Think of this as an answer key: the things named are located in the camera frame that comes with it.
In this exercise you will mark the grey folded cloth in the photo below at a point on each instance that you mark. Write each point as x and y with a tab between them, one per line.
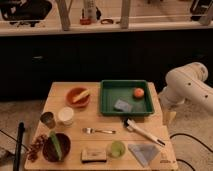
144	153

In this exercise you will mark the green plastic cup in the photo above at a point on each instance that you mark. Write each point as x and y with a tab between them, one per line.
116	149

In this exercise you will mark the metal cup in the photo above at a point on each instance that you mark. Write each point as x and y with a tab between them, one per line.
47	118

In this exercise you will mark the green plastic tray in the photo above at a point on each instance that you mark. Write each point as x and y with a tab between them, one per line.
113	91

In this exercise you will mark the black chair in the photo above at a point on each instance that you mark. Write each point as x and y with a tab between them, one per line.
30	12

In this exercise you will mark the silver fork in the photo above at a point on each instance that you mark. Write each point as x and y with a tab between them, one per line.
91	130

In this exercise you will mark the red round object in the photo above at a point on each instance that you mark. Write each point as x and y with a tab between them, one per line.
86	21

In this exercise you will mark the dark brown bowl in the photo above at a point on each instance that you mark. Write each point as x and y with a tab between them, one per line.
65	145

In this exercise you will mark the yellow banana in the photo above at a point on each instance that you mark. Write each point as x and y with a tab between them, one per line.
81	96

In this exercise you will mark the grey sponge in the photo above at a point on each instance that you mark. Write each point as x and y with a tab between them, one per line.
122	106

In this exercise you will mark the wooden block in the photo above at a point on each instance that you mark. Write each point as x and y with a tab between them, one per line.
93	155

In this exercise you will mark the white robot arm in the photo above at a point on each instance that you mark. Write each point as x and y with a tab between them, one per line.
185	82

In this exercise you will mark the wooden table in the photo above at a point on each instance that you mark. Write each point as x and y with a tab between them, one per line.
91	117

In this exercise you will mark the brown ring object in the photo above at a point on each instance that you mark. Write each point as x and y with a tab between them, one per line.
107	21

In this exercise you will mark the black pole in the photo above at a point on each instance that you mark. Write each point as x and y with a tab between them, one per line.
17	157

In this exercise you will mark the orange bowl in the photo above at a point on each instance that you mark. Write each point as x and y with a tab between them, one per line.
72	93

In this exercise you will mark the green cucumber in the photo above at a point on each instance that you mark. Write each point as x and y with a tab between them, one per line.
56	145

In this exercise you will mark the orange fruit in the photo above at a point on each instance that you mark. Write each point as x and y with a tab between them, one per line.
138	93

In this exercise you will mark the white paper cup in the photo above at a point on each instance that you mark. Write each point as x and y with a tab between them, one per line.
66	116

